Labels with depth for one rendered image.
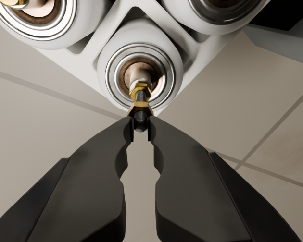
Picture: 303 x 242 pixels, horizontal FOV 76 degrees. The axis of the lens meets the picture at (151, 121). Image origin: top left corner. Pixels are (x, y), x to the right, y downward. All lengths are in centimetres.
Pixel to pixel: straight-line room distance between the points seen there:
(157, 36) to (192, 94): 32
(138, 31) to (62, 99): 37
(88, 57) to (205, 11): 16
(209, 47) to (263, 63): 28
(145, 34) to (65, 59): 13
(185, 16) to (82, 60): 15
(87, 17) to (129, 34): 4
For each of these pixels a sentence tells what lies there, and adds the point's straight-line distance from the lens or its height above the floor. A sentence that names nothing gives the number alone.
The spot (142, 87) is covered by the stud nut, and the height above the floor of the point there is 29.
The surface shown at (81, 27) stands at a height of 25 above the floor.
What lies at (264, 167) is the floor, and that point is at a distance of 77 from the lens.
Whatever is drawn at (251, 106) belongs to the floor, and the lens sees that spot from 59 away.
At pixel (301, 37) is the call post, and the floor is 19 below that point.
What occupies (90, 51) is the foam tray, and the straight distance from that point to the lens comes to 29.
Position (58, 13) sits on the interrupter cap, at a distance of 21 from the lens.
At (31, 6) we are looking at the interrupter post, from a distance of 20.
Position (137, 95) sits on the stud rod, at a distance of 16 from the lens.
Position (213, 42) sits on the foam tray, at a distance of 29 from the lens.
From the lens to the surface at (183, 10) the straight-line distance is 21.
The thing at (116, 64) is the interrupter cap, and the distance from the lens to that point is 21.
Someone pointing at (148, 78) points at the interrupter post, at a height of 27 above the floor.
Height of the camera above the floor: 45
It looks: 58 degrees down
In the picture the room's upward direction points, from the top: 175 degrees clockwise
